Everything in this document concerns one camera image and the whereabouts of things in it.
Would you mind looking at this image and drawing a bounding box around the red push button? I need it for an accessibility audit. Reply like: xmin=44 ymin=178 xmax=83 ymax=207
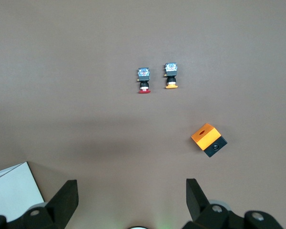
xmin=136 ymin=67 xmax=152 ymax=94

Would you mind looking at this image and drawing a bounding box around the orange black switch box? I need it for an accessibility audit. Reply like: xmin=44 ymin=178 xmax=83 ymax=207
xmin=191 ymin=123 xmax=228 ymax=158

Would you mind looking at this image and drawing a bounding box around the yellow push button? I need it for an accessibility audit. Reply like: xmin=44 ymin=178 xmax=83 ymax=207
xmin=162 ymin=62 xmax=179 ymax=90

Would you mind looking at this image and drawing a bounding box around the white drawer cabinet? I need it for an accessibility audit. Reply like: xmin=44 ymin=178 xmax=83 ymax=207
xmin=0 ymin=161 xmax=45 ymax=223

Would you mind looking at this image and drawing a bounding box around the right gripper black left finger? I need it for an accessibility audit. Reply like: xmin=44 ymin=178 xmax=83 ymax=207
xmin=0 ymin=180 xmax=79 ymax=229

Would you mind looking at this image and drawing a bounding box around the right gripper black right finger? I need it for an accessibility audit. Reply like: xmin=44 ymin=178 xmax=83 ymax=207
xmin=183 ymin=178 xmax=284 ymax=229

